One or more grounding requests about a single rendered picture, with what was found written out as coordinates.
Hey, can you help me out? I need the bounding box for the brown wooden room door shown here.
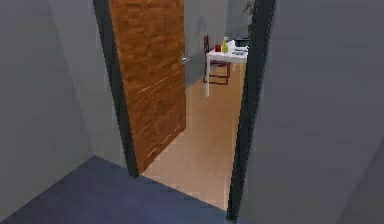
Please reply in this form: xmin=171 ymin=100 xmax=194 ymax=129
xmin=108 ymin=0 xmax=188 ymax=174

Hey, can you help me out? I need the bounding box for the dark red wooden chair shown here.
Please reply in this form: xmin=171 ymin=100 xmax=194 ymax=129
xmin=202 ymin=35 xmax=232 ymax=86

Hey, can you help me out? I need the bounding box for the white table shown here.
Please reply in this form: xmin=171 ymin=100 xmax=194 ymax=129
xmin=205 ymin=40 xmax=249 ymax=98

